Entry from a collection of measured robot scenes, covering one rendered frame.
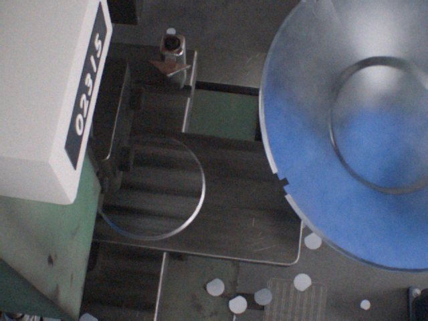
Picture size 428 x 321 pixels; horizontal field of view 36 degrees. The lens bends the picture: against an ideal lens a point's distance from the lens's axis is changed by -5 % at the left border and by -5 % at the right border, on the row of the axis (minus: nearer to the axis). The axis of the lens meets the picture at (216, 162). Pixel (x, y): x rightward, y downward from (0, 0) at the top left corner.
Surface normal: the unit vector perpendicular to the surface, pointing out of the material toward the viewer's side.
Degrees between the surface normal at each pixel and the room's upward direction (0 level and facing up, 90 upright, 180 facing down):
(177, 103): 0
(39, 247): 90
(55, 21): 0
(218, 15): 0
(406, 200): 55
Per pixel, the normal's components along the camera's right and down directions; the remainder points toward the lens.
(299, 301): 0.02, -0.37
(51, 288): 0.99, 0.12
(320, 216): -0.63, 0.26
